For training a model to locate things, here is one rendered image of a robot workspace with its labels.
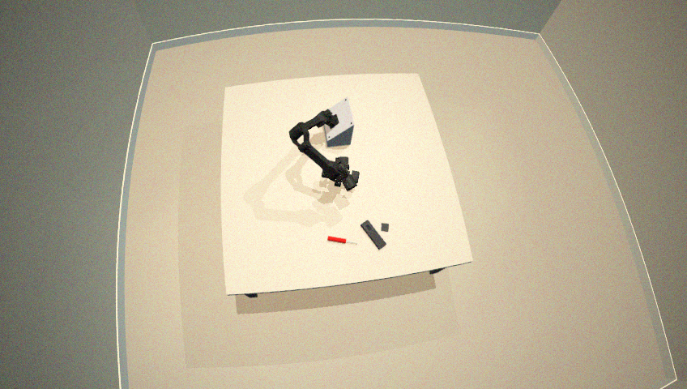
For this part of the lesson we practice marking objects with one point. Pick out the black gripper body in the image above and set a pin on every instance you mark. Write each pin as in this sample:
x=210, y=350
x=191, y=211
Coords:
x=355, y=175

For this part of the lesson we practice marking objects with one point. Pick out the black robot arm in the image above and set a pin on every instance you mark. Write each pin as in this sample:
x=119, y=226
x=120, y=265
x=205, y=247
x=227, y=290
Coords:
x=337, y=170

